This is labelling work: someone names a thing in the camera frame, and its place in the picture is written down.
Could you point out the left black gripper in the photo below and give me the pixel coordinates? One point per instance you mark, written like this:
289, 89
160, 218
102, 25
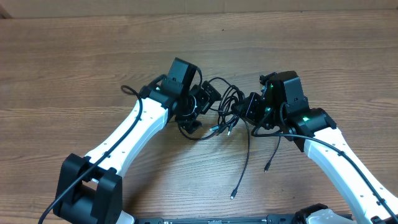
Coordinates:
204, 98

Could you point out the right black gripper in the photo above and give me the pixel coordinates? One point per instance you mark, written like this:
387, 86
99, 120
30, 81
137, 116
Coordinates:
249, 106

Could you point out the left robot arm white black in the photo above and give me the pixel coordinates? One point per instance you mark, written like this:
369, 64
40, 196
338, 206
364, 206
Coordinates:
90, 188

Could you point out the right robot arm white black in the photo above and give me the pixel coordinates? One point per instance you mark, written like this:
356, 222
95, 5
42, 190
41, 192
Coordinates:
282, 110

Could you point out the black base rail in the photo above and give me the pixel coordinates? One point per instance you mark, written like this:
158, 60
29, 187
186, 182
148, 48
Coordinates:
318, 213

